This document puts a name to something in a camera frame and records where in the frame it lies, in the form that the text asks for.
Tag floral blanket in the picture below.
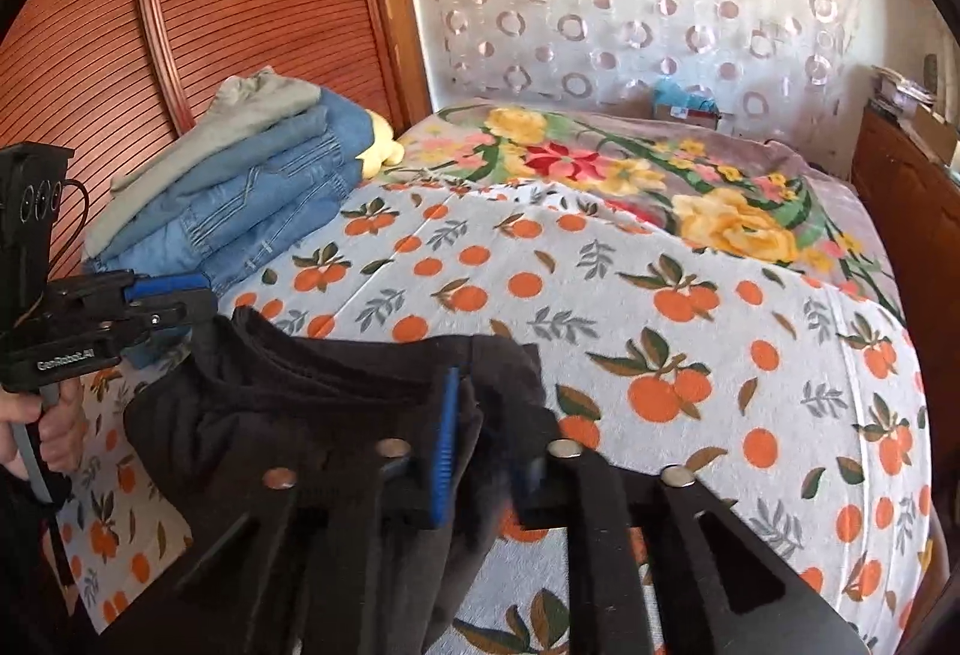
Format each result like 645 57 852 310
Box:
375 96 910 326

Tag wooden cabinet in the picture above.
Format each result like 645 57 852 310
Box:
853 104 960 266

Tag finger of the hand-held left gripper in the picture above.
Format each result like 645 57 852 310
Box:
124 272 212 304
52 272 220 356

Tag orange fruit print bed sheet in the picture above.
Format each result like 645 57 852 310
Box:
56 175 938 655

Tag cardboard box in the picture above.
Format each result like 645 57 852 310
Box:
911 104 960 169

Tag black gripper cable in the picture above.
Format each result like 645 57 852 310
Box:
45 177 91 315

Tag person's left hand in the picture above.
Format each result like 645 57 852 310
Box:
0 381 88 477

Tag yellow plush toy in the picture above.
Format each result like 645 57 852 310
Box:
356 111 407 180

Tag wooden slatted wardrobe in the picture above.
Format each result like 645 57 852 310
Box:
0 0 432 281

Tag black pants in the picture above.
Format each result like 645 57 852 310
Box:
124 306 563 655

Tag teal packet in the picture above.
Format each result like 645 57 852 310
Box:
649 77 725 127

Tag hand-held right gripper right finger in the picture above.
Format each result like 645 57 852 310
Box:
517 439 869 655

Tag stack of folded jeans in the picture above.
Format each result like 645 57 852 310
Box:
82 92 376 255

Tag beige folded pants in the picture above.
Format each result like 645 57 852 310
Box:
111 66 325 193

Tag stack of papers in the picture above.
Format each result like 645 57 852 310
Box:
870 62 938 112

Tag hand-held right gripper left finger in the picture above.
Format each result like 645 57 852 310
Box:
101 366 461 655

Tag blue denim folded jeans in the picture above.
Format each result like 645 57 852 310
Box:
86 149 365 300

